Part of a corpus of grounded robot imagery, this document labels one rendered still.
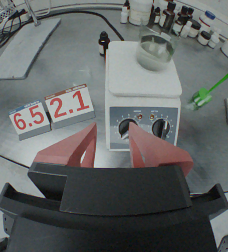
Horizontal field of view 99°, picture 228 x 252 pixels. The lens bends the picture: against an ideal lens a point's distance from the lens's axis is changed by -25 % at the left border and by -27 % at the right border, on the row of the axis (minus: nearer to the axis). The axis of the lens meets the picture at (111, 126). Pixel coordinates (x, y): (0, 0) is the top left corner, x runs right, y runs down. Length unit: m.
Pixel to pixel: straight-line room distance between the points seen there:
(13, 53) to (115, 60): 0.39
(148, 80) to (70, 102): 0.15
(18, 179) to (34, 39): 0.44
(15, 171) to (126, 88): 0.30
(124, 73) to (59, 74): 0.19
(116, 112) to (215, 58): 0.44
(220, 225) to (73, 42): 0.67
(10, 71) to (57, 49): 0.17
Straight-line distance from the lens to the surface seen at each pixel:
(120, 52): 0.24
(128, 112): 0.21
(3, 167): 0.37
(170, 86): 0.22
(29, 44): 0.51
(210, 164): 0.34
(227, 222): 0.46
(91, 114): 0.27
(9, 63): 0.50
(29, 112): 0.30
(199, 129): 0.33
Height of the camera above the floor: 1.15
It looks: 76 degrees down
